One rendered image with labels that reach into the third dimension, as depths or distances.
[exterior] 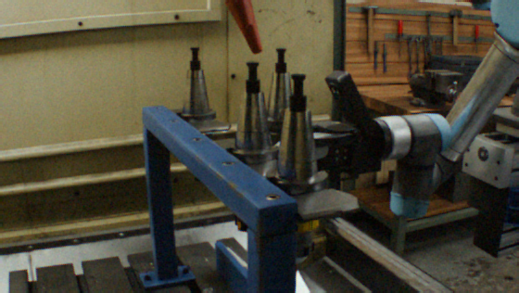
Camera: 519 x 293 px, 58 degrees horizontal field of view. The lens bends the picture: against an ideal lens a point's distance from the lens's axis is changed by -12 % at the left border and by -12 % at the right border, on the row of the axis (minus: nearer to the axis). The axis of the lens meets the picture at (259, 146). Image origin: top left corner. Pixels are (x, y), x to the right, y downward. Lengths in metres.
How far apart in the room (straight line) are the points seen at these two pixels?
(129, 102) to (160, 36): 0.16
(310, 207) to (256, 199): 0.05
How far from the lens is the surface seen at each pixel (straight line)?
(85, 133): 1.19
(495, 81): 1.00
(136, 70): 1.19
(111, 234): 1.27
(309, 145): 0.52
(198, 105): 0.82
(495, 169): 1.16
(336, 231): 1.42
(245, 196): 0.49
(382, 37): 3.28
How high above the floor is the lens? 1.40
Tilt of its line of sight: 16 degrees down
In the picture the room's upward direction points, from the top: straight up
